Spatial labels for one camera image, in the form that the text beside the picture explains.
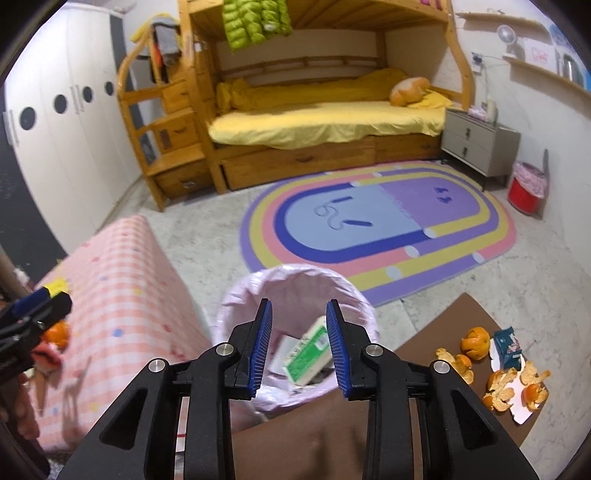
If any yellow pillow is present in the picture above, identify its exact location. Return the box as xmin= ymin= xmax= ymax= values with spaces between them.
xmin=406 ymin=90 xmax=455 ymax=110

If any red crumpled wrapper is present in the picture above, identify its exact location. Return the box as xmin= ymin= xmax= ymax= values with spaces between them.
xmin=32 ymin=344 xmax=63 ymax=371

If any pink-lined trash can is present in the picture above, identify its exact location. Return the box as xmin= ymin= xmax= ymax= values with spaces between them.
xmin=213 ymin=264 xmax=380 ymax=418

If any grey upright panel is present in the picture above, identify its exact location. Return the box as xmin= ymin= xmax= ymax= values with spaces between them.
xmin=538 ymin=148 xmax=551 ymax=217

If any person's left hand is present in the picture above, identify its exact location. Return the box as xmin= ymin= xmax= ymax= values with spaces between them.
xmin=8 ymin=371 xmax=41 ymax=440

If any long wooden wall shelf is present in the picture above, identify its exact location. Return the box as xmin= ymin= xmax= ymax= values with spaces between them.
xmin=503 ymin=55 xmax=591 ymax=100

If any thin wooden wall shelf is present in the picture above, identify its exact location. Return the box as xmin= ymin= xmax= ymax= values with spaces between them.
xmin=457 ymin=11 xmax=548 ymax=35

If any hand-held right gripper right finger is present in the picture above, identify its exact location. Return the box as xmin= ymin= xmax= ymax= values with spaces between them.
xmin=325 ymin=299 xmax=539 ymax=480

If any green and white carton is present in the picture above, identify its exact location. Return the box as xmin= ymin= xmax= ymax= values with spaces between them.
xmin=283 ymin=316 xmax=334 ymax=386

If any yellow bed sheet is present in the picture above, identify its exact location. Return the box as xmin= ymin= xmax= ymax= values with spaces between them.
xmin=208 ymin=99 xmax=448 ymax=149

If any metal cup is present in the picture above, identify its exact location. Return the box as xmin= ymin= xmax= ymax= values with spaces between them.
xmin=561 ymin=53 xmax=585 ymax=85

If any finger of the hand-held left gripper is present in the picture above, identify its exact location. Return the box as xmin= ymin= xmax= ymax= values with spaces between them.
xmin=0 ymin=323 xmax=45 ymax=370
xmin=0 ymin=287 xmax=74 ymax=330

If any pastel rainbow oval rug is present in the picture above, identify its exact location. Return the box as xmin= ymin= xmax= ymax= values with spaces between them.
xmin=239 ymin=161 xmax=518 ymax=308

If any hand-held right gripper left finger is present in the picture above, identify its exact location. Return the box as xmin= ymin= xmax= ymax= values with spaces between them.
xmin=58 ymin=298 xmax=274 ymax=480

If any pink checkered tablecloth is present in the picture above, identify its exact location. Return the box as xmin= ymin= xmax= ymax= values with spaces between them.
xmin=28 ymin=215 xmax=215 ymax=450

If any white wardrobe with round holes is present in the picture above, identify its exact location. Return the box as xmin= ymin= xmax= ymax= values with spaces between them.
xmin=4 ymin=4 xmax=144 ymax=252

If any blue snack packet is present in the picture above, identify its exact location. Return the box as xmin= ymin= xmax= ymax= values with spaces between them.
xmin=493 ymin=327 xmax=525 ymax=370

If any grey cloth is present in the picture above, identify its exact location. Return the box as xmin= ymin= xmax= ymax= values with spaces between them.
xmin=152 ymin=23 xmax=182 ymax=66

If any small white fan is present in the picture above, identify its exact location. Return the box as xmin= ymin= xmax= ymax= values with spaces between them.
xmin=496 ymin=25 xmax=518 ymax=58

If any wooden staircase with drawers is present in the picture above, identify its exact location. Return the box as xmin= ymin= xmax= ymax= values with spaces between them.
xmin=117 ymin=44 xmax=215 ymax=213

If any white paper sheet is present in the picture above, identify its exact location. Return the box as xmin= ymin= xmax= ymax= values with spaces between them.
xmin=489 ymin=344 xmax=549 ymax=424

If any white box with pink print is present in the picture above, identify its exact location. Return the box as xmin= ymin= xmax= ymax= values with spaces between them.
xmin=524 ymin=39 xmax=557 ymax=72

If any red bin with pink bag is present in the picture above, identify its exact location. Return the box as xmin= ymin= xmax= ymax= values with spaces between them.
xmin=507 ymin=161 xmax=549 ymax=214

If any white cable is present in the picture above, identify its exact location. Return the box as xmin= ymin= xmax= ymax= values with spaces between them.
xmin=480 ymin=55 xmax=506 ymax=103

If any grey two-drawer nightstand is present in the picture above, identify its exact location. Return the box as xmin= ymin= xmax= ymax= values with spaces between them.
xmin=441 ymin=107 xmax=522 ymax=191

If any wooden bunk bed frame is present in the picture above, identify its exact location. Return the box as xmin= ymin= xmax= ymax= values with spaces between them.
xmin=178 ymin=0 xmax=476 ymax=195

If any orange peel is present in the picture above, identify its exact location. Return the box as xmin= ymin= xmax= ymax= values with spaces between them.
xmin=436 ymin=348 xmax=475 ymax=385
xmin=519 ymin=361 xmax=551 ymax=411
xmin=460 ymin=326 xmax=491 ymax=361
xmin=45 ymin=320 xmax=71 ymax=348
xmin=483 ymin=368 xmax=520 ymax=413

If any orange and white plush cushion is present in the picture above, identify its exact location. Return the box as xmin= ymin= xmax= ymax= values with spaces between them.
xmin=389 ymin=76 xmax=431 ymax=107

